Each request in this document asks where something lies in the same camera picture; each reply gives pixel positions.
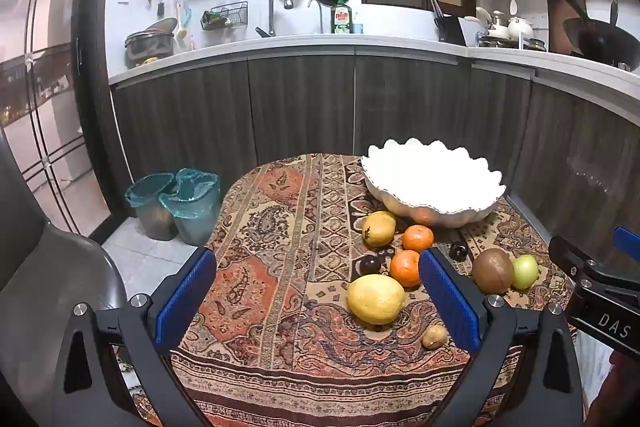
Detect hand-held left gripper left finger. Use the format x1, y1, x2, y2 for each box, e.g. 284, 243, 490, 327
50, 246, 218, 427

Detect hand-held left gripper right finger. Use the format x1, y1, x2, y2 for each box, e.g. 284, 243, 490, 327
419, 247, 586, 427

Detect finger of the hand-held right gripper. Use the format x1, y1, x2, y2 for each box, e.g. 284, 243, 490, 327
614, 227, 640, 254
548, 235, 640, 297

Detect small brown longan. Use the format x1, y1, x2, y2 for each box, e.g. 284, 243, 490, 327
421, 324, 448, 351

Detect green apple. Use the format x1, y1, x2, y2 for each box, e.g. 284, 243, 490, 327
511, 254, 540, 290

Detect brown kiwi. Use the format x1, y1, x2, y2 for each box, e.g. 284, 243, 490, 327
472, 249, 516, 295

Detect yellow lemon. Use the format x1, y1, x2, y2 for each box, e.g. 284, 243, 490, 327
346, 274, 407, 326

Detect white scalloped bowl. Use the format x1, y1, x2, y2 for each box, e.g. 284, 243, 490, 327
361, 137, 507, 228

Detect person's right forearm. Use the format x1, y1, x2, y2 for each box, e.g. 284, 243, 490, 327
585, 347, 640, 427

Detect orange mandarin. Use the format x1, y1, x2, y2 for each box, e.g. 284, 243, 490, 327
389, 250, 423, 289
401, 224, 436, 254

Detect trash bin with teal bag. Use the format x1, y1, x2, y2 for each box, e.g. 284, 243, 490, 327
125, 173, 178, 242
159, 168, 222, 247

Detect yellow pear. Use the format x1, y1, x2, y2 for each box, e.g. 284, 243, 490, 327
361, 210, 398, 249

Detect patterned tablecloth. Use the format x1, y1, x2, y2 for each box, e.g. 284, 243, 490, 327
116, 152, 576, 427

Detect black wok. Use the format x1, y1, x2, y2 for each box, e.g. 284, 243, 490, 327
552, 0, 640, 70

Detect dark wood base cabinets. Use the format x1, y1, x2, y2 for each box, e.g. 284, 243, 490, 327
111, 52, 640, 248

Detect brown cutting board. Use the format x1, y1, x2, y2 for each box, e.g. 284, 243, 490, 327
545, 0, 588, 55

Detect glass sliding door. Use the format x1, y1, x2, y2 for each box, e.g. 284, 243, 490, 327
0, 0, 108, 233

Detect black knife block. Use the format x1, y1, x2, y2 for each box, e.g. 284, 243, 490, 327
431, 0, 466, 44

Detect dish brush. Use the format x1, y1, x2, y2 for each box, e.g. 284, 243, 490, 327
175, 2, 196, 50

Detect white kitchen countertop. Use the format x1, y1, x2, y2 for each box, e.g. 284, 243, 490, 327
107, 34, 640, 128

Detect green dish soap bottle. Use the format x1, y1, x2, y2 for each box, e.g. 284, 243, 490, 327
331, 0, 353, 34

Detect tall chrome faucet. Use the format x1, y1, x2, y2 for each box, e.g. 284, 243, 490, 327
268, 0, 293, 38

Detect small chrome faucet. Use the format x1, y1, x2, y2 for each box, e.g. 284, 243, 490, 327
307, 0, 326, 35

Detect dark door frame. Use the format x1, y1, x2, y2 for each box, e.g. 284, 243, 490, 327
70, 0, 132, 240

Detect black wire basket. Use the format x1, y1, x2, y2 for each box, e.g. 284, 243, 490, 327
201, 1, 249, 32

